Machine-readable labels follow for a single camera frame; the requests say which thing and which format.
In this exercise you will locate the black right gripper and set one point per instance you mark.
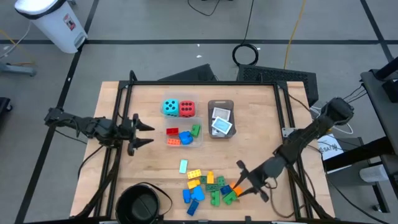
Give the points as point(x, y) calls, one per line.
point(259, 177)

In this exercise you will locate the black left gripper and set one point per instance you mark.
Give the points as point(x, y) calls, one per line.
point(129, 133)

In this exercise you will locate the orange brick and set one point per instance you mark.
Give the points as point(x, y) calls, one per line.
point(237, 190)

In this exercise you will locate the green stepped brick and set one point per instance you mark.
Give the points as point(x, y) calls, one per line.
point(230, 198)

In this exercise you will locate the small dark blue brick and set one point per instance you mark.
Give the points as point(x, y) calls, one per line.
point(225, 189)

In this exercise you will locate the red brick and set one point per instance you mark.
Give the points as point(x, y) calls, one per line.
point(172, 131)

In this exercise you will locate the orange-red studded brick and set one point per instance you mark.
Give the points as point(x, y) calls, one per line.
point(174, 142)

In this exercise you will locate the tall yellow brick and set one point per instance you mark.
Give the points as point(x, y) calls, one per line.
point(210, 178)

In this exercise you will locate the cyan foam die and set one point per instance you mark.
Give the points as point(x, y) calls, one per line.
point(170, 107)

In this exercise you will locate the large blue brick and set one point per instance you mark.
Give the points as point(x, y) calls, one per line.
point(185, 137)

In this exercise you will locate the red foam die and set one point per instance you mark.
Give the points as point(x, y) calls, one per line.
point(186, 109)

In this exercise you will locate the mint green tile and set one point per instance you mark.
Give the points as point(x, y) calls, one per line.
point(183, 166)

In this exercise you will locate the yellow brick with round end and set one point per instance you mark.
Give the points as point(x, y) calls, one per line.
point(193, 184)

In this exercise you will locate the yellow studded brick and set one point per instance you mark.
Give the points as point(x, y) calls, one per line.
point(194, 174)

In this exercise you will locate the card pack with green emblem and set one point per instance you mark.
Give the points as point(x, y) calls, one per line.
point(222, 125)

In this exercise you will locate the card pack with grey emblem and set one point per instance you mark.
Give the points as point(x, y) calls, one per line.
point(221, 114)

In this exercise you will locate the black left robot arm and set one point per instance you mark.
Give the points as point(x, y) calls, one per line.
point(77, 123)

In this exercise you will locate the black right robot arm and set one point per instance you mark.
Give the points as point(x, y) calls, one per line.
point(311, 130)

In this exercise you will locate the dark green flat brick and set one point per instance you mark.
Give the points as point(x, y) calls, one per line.
point(212, 187)

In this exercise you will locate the clear plastic container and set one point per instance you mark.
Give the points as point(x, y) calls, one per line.
point(180, 96)
point(183, 123)

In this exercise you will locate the small dark green brick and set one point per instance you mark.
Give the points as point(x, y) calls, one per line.
point(203, 180)

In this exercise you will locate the blue brick with side studs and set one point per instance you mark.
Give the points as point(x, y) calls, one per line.
point(198, 193)

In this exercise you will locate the light blue rounded brick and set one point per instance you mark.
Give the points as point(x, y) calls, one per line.
point(186, 196)

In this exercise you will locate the black flat panel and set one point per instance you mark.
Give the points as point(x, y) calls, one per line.
point(196, 74)

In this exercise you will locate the grey translucent plastic bin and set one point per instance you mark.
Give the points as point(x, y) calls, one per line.
point(222, 104)

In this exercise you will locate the white printed sheet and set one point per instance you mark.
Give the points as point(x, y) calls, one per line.
point(329, 149)

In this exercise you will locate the black cart beam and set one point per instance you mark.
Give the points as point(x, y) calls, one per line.
point(360, 152)

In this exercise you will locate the grey cylinder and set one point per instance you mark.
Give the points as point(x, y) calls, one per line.
point(373, 173)

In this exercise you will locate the grey stand foot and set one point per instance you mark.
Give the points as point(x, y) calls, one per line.
point(21, 70)

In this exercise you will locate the white pedal trash bin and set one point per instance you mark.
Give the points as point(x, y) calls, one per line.
point(53, 25)

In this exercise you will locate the black caster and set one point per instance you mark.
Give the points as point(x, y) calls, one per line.
point(3, 105)

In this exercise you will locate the dark grey side table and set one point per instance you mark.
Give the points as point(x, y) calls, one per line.
point(377, 99)

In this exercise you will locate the silver metal bracket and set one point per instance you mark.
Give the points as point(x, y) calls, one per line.
point(287, 132)

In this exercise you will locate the black metal table frame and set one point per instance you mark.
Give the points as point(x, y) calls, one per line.
point(202, 83)

